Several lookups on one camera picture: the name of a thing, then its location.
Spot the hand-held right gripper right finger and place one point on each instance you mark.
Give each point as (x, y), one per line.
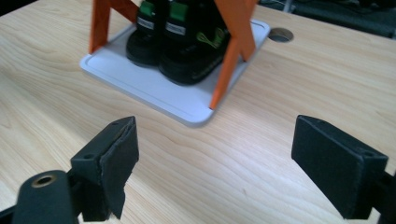
(336, 168)

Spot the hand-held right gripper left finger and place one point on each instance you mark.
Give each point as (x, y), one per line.
(102, 174)

